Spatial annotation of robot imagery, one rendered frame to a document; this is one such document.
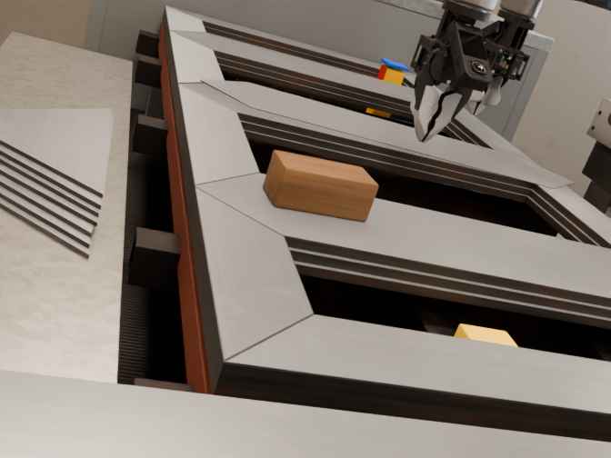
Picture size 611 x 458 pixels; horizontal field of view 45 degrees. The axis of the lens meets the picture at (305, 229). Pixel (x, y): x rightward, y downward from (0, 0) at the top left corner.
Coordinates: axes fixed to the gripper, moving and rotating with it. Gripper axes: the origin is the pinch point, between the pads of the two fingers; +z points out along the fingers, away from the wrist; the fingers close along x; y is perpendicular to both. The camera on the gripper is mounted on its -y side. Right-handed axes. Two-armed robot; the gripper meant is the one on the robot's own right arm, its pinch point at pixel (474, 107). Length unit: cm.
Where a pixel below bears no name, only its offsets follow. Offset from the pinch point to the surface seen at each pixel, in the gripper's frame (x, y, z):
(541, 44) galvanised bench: 46, -64, -12
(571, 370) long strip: -27, 90, 5
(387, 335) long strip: -46, 89, 6
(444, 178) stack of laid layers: -15.0, 28.1, 8.1
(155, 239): -64, 62, 13
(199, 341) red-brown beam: -61, 86, 10
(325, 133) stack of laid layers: -37.5, 26.5, 5.6
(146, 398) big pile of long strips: -67, 101, 5
